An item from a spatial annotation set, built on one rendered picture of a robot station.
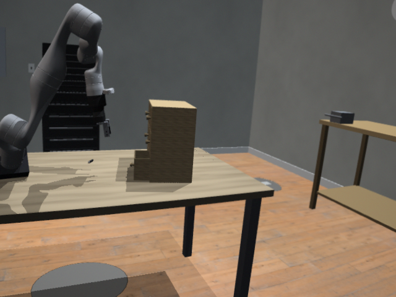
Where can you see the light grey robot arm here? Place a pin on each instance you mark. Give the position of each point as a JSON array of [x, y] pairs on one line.
[[47, 79]]

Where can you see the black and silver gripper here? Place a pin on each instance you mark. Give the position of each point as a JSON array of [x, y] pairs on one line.
[[96, 101]]

